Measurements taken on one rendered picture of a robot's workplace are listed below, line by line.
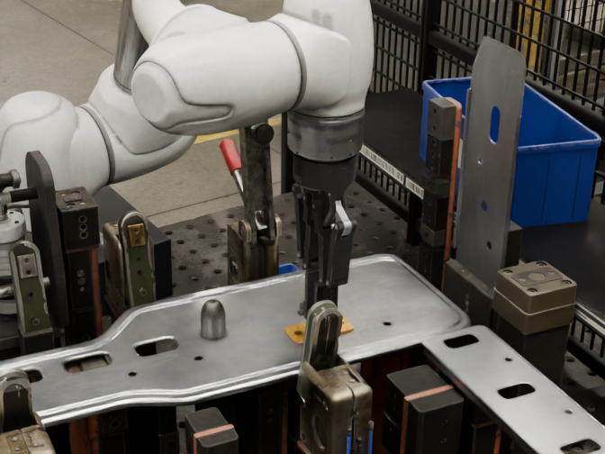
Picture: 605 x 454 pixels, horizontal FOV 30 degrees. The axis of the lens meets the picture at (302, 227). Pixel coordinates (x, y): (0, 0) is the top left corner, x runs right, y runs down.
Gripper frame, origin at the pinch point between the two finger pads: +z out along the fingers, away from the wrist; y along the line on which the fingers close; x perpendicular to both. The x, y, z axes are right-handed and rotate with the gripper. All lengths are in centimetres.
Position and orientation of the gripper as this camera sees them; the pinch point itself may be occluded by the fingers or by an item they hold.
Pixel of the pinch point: (320, 299)
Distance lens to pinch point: 143.1
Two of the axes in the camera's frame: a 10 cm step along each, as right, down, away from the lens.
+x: 9.0, -1.8, 3.9
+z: -0.1, 9.0, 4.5
